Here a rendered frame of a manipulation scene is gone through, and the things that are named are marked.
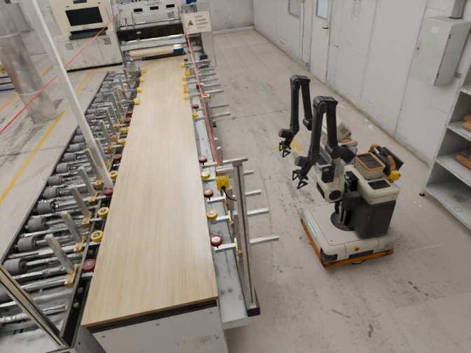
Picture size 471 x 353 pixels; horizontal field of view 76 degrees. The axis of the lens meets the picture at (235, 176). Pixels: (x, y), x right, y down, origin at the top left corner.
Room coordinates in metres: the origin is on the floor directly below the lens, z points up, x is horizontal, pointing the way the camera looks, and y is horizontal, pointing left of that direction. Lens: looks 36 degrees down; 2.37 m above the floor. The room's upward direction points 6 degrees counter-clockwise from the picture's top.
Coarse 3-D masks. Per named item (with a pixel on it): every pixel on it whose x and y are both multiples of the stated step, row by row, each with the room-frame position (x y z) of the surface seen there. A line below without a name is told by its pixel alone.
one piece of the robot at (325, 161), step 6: (324, 150) 1.94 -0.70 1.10; (324, 156) 1.93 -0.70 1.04; (318, 162) 1.86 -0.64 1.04; (324, 162) 1.85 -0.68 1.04; (330, 162) 1.82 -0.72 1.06; (324, 168) 1.79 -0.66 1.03; (330, 168) 1.80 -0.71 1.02; (336, 168) 1.82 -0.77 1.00; (324, 174) 1.79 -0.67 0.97; (330, 174) 1.80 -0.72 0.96; (324, 180) 1.79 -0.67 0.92; (330, 180) 1.80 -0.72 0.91
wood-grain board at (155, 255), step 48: (144, 96) 4.11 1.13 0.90; (144, 144) 2.72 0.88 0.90; (192, 144) 2.61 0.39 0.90; (144, 192) 1.92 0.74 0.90; (192, 192) 1.85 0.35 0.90; (144, 240) 1.40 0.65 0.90; (192, 240) 1.35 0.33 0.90; (96, 288) 1.07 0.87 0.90; (144, 288) 1.03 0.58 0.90; (192, 288) 1.00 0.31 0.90
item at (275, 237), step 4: (268, 236) 1.38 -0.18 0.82; (272, 236) 1.38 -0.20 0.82; (276, 236) 1.38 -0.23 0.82; (252, 240) 1.36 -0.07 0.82; (256, 240) 1.36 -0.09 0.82; (260, 240) 1.36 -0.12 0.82; (264, 240) 1.36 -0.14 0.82; (268, 240) 1.36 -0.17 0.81; (272, 240) 1.36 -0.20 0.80; (276, 240) 1.36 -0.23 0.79; (224, 244) 1.36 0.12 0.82; (228, 244) 1.35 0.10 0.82; (232, 244) 1.35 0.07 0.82; (252, 244) 1.35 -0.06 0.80; (256, 244) 1.35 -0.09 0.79; (216, 248) 1.33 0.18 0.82; (220, 248) 1.33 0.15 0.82; (224, 248) 1.33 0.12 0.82; (228, 248) 1.33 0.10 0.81; (232, 248) 1.33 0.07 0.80; (216, 252) 1.32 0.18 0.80
